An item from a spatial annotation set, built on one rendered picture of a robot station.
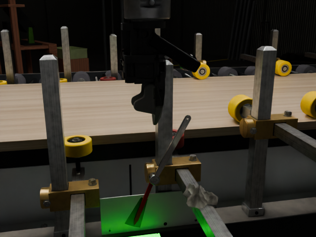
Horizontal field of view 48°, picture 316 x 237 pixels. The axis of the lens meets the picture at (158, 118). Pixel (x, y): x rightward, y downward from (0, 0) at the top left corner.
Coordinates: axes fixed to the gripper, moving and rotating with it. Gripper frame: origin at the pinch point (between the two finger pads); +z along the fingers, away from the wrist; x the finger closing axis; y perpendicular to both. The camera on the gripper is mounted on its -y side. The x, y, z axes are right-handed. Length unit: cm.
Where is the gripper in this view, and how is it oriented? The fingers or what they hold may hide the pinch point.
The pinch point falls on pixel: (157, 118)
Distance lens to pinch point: 74.6
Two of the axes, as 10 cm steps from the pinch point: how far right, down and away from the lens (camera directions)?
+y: -9.8, 0.6, -1.9
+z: 0.0, 9.6, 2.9
